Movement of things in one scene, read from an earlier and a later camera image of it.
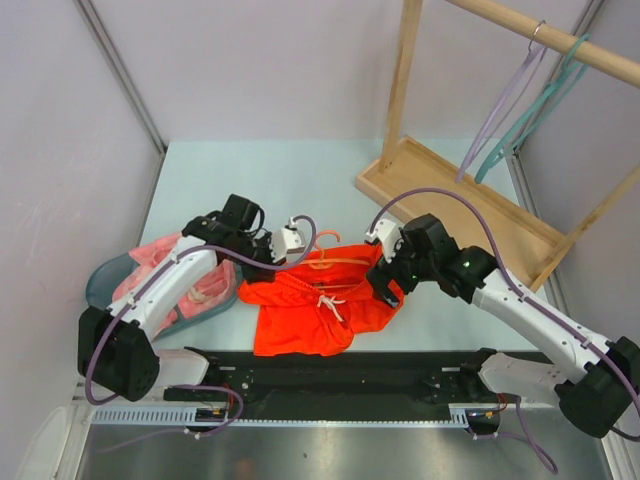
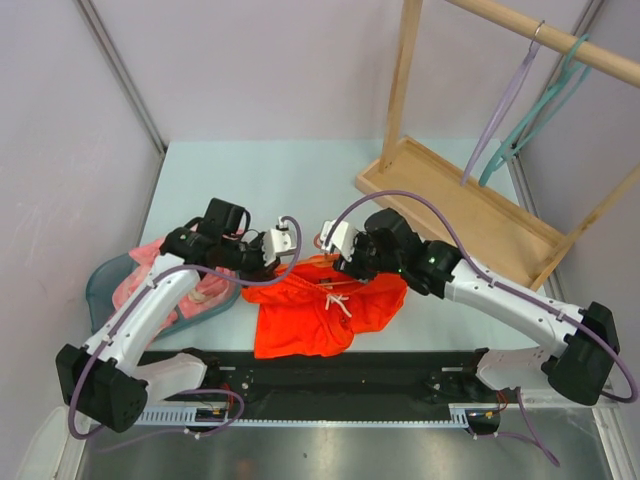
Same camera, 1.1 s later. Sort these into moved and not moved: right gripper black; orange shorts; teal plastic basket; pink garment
Moved: right gripper black
Not moved: orange shorts; pink garment; teal plastic basket
